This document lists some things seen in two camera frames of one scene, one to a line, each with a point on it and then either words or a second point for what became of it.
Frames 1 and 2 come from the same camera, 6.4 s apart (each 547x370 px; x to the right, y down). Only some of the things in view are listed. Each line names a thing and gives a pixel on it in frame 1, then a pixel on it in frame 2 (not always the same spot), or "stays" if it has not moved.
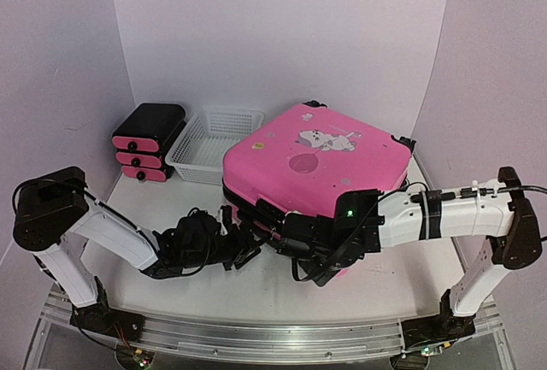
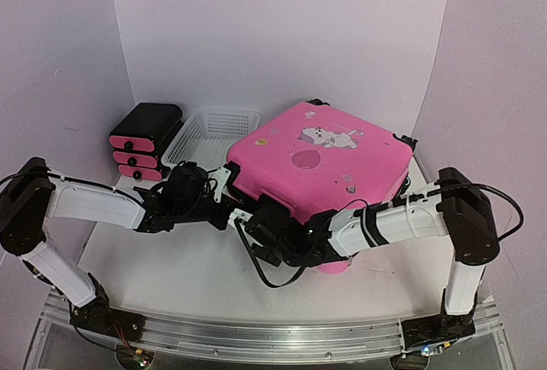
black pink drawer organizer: x=145 y=137 stays
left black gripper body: x=234 y=252 → x=191 y=211
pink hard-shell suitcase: x=308 y=157 stays
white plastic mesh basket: x=205 y=140 stays
